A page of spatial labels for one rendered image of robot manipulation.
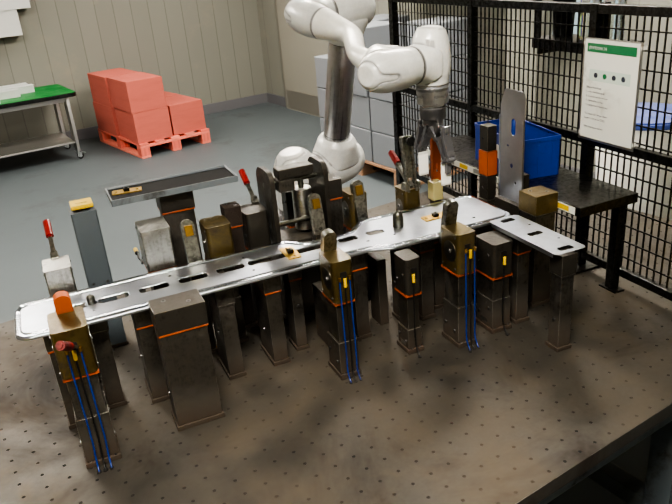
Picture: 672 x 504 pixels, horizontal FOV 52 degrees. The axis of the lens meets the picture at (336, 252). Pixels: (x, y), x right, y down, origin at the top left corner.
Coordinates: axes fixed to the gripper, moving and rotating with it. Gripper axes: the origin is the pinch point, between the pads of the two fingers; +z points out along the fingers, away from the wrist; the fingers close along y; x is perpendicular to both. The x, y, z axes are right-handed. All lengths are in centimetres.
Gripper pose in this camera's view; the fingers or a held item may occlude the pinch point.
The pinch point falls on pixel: (434, 174)
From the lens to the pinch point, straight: 203.2
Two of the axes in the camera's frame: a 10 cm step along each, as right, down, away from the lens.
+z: 0.8, 9.1, 4.0
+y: 4.1, 3.3, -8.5
